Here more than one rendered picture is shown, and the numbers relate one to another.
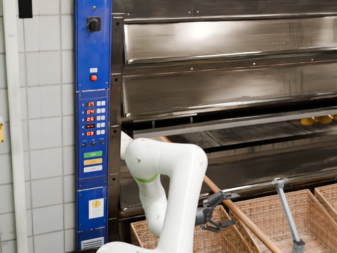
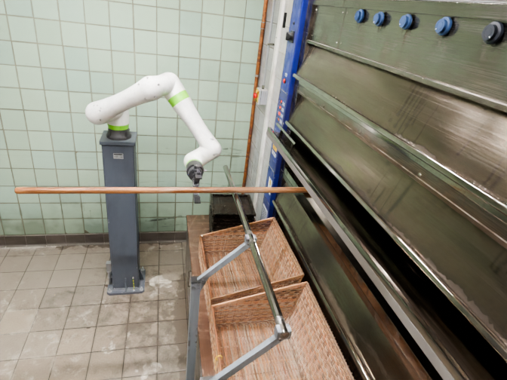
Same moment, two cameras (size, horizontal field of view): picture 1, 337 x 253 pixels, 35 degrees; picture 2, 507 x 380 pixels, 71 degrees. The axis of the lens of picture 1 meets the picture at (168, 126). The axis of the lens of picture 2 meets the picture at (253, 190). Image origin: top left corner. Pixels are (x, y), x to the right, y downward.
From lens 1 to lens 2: 3.14 m
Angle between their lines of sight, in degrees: 88
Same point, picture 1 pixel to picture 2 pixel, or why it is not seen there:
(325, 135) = (407, 341)
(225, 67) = (340, 119)
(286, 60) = (388, 149)
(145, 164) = not seen: hidden behind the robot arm
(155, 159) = not seen: hidden behind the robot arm
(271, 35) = (382, 99)
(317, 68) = (432, 201)
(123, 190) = not seen: hidden behind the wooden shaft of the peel
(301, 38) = (410, 121)
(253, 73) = (363, 147)
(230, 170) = (322, 251)
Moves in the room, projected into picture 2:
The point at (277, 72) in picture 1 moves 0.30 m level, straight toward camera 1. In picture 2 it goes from (382, 164) to (301, 143)
